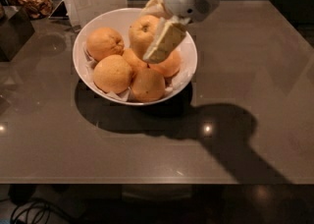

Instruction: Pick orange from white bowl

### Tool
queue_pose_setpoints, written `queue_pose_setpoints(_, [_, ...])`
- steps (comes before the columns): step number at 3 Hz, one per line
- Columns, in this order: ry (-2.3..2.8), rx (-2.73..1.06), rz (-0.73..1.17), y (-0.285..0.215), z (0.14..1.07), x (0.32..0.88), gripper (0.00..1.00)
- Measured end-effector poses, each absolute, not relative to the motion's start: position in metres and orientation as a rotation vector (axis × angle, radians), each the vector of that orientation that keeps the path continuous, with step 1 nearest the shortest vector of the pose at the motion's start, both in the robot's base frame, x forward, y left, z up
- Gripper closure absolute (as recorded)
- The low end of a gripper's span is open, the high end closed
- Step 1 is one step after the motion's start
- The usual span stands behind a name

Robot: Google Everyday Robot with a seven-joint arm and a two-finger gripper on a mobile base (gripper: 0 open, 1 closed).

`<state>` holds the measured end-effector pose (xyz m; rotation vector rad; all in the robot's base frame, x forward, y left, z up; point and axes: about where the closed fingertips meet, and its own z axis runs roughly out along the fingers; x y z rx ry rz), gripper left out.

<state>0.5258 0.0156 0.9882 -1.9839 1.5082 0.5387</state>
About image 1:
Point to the orange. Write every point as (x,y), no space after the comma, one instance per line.
(148,85)
(112,74)
(170,66)
(141,34)
(131,63)
(104,42)

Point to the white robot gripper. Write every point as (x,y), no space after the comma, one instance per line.
(168,37)

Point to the dark box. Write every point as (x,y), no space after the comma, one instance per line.
(15,30)

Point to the white paper liner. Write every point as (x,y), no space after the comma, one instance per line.
(157,63)

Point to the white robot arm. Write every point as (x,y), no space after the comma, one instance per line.
(175,16)

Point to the white ceramic bowl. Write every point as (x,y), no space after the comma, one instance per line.
(120,20)

